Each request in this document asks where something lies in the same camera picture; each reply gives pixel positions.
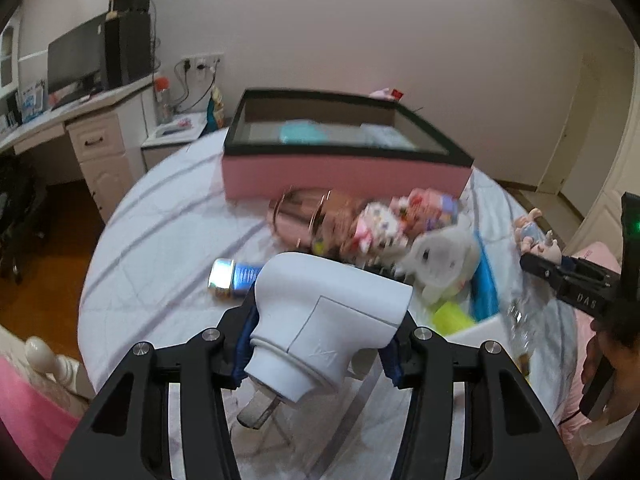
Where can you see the red printed crate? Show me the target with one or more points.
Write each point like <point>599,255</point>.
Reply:
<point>397,95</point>

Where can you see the white power adapter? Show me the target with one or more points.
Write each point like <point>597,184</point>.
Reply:
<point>320,320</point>

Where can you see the white wooden bed post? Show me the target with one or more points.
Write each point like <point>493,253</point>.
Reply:
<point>52,360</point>

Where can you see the blue tube silver cap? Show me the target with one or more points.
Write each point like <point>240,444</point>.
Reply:
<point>235,280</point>

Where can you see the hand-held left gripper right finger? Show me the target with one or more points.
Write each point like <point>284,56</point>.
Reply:
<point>392,365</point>

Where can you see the yellow-green plastic item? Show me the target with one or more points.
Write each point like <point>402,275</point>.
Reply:
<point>452,317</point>

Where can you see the white bedside table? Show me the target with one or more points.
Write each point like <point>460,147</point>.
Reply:
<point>170,142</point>

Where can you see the person's right hand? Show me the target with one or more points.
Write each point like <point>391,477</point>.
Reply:
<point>591,360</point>

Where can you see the pink storage box black rim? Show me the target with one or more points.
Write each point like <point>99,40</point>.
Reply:
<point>320,177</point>

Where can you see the pastel block house toy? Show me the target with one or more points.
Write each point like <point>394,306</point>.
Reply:
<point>430,207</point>

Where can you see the small pink horned figurine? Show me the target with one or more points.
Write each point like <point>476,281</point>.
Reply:
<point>547,249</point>

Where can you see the teal packet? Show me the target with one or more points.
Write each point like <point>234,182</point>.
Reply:
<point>302,131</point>

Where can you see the black office chair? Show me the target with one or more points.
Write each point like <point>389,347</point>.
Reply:
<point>20,210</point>

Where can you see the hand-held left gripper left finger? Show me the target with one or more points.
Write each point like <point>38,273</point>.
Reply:
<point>244,355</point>

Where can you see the white room door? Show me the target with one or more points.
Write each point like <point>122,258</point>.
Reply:
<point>562,125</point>

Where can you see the pink cloth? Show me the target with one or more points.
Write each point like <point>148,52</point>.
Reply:
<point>27,410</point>

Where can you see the white glass-door cabinet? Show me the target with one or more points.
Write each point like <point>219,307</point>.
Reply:
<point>9,55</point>

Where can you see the black computer monitor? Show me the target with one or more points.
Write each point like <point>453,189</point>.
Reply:
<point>75,62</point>

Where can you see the blue yellow snack bag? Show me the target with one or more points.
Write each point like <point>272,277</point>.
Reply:
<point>216,107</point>

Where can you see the white plastic bin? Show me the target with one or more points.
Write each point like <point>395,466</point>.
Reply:
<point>480,330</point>

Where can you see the clear plastic case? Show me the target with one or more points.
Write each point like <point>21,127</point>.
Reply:
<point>387,136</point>

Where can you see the small doll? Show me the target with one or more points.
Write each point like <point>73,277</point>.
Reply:
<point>527,230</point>

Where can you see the tall black speaker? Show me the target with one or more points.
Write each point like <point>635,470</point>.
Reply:
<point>127,50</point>

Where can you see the row of books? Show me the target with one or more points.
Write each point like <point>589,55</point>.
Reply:
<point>31,102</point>

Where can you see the pink white block figure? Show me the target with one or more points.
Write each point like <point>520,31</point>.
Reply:
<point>375,227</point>

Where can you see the rose gold metal cup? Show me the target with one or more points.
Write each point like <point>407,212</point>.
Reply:
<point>300,215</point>

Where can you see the white desk with drawers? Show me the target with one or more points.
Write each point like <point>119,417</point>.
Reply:
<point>97,145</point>

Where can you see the clear plastic bottle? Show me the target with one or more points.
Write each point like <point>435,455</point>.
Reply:
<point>522,330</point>

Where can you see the white striped bed sheet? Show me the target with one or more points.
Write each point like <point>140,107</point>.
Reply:
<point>165,240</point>

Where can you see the white wall outlet strip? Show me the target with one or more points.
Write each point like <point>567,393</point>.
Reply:
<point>202,64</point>

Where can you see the orange-capped plastic bottle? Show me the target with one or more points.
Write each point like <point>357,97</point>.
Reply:
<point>162,102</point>

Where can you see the black hair clip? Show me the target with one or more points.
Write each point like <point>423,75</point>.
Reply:
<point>375,268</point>

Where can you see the white round-headed figurine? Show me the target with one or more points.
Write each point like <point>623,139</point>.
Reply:
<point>440,260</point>

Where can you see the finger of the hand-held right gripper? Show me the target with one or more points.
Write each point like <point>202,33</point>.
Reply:
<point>567,263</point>

